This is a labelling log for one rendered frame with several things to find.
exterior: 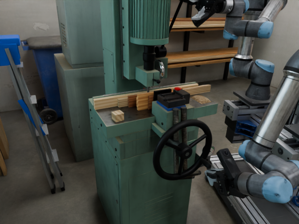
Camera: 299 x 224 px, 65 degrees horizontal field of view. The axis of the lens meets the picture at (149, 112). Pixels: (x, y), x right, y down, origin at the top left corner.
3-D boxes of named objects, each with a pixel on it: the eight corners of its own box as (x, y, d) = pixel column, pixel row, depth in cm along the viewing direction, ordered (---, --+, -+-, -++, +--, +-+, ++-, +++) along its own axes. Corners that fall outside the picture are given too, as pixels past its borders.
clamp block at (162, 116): (164, 132, 99) (166, 113, 95) (150, 118, 110) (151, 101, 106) (193, 125, 105) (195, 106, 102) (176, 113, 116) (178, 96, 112)
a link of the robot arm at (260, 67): (268, 86, 143) (274, 64, 137) (246, 81, 150) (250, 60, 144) (272, 81, 152) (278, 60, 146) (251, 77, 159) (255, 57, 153)
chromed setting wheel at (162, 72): (160, 84, 128) (161, 62, 123) (150, 78, 138) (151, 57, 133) (165, 83, 130) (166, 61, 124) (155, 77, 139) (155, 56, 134)
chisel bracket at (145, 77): (146, 90, 112) (147, 73, 108) (134, 82, 123) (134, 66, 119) (159, 88, 115) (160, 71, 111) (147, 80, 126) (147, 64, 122)
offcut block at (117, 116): (111, 118, 102) (111, 111, 101) (119, 116, 105) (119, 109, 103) (115, 122, 100) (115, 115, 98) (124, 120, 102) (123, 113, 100)
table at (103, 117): (113, 151, 91) (113, 138, 88) (93, 118, 115) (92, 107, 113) (230, 121, 116) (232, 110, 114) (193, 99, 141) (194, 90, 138)
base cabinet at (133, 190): (123, 259, 137) (119, 161, 106) (96, 193, 183) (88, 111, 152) (186, 230, 155) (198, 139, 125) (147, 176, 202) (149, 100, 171)
